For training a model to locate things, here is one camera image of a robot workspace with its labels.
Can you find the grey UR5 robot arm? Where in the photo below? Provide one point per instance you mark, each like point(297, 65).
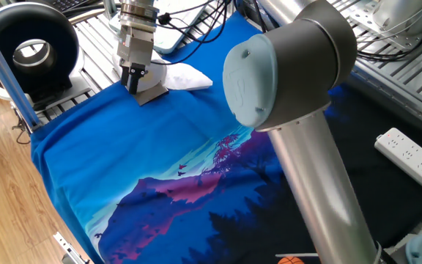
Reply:
point(306, 66)

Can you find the silver frame post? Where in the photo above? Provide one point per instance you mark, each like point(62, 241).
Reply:
point(109, 9)

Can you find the white rounded device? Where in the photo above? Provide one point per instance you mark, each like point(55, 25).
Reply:
point(401, 14)

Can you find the black keyboard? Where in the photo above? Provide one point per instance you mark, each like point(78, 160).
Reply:
point(64, 4)

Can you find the silver Schunk gripper body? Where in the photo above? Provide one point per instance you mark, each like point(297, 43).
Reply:
point(137, 47)

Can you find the silver metal bracket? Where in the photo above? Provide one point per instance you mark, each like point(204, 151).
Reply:
point(68, 249)

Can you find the white toilet paper roll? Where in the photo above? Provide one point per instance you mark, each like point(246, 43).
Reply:
point(185, 78)

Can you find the small orange basketball toy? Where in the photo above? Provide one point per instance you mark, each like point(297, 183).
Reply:
point(291, 261)

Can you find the blue aluminium frame post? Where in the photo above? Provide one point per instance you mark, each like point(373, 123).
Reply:
point(6, 73)

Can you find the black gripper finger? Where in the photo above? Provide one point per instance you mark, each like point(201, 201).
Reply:
point(135, 80)
point(124, 76)

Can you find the white teach pendant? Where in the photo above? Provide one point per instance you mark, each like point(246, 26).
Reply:
point(174, 33)

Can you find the white power strip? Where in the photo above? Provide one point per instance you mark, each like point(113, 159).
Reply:
point(409, 154)

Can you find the chrome toilet paper holder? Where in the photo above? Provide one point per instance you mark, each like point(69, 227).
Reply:
point(150, 95)

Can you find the blue mountain print cloth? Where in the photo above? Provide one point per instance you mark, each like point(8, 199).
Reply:
point(104, 154)

